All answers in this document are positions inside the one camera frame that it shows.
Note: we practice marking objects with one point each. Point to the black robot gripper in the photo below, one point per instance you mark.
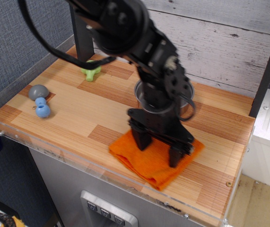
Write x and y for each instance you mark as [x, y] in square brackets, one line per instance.
[164, 126]

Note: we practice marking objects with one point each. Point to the orange knitted cloth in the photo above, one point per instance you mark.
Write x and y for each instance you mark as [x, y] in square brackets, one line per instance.
[152, 164]

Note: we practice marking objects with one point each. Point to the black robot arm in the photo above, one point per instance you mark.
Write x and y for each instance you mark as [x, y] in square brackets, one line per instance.
[123, 28]

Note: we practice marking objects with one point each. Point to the silver button control panel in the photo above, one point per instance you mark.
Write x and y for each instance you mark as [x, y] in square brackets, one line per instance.
[100, 213]

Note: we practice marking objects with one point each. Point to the green toy broccoli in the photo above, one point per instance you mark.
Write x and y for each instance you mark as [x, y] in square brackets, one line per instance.
[90, 73]

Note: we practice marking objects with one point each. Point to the blue peanut-shaped toy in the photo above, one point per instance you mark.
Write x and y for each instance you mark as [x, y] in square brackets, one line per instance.
[42, 109]

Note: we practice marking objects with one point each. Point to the grey half dome toy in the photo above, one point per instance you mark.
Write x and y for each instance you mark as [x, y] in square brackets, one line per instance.
[37, 91]

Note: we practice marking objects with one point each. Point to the clear acrylic guard rail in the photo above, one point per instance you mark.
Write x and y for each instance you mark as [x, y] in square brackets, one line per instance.
[72, 144]

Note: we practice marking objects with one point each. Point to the dark grey left post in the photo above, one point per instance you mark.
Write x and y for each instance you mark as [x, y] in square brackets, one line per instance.
[83, 40]

